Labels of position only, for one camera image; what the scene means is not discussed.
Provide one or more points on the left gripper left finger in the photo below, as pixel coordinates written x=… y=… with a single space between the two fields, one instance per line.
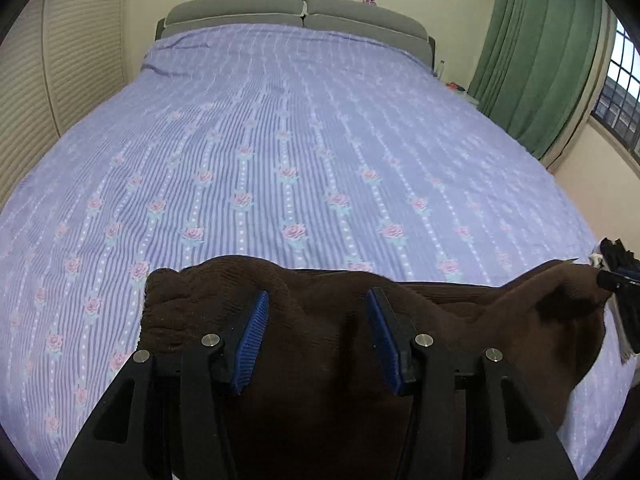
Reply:
x=159 y=417

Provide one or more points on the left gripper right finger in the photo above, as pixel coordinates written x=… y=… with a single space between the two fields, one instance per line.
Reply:
x=471 y=417

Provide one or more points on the dark brown fleece pants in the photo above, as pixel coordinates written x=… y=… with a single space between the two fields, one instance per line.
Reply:
x=450 y=329

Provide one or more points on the grey folded garment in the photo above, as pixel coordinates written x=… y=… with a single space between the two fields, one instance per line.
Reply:
x=625 y=312

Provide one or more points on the black folded clothes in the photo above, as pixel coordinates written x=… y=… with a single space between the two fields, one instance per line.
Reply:
x=620 y=260

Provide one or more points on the window with black grille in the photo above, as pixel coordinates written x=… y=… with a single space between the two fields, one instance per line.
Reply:
x=618 y=108

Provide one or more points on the green curtain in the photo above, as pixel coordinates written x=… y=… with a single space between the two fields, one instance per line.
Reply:
x=534 y=66

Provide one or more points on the white nightstand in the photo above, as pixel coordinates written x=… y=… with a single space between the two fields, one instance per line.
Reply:
x=460 y=91

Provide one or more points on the purple floral bed sheet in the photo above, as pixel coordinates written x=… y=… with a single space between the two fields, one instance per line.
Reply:
x=247 y=158

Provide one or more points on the grey padded headboard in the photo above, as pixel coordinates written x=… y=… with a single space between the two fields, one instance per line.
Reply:
x=351 y=17

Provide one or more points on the white louvered wardrobe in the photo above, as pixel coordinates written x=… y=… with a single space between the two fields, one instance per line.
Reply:
x=59 y=61

